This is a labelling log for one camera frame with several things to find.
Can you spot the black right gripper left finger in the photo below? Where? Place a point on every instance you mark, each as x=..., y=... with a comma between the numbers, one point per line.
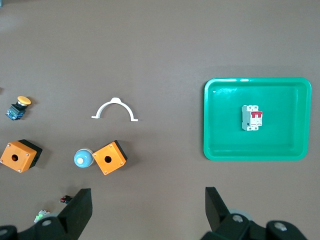
x=75, y=212

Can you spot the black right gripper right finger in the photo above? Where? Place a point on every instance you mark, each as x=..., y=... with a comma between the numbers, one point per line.
x=217, y=215

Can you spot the white circuit breaker red switch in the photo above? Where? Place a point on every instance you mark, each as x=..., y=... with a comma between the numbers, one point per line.
x=247, y=117

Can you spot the green white push button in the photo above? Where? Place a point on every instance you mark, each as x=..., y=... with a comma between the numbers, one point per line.
x=40, y=216

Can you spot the light blue dome-shaped component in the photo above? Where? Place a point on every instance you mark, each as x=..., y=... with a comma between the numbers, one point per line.
x=86, y=153

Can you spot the green plastic tray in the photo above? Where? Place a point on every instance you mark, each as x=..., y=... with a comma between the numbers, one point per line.
x=225, y=140

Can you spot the small white semicircular pipe clamp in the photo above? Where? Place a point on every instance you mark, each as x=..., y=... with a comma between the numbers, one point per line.
x=115, y=100

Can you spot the yellow mushroom push button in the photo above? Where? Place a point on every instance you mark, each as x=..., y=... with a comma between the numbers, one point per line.
x=23, y=100

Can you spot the brown table cover mat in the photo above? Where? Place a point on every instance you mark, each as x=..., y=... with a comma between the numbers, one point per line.
x=160, y=50

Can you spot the small black red switch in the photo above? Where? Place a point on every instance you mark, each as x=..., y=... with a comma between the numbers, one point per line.
x=65, y=199

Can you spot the orange button enclosure box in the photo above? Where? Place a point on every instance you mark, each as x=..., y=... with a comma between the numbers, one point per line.
x=117, y=155
x=22, y=150

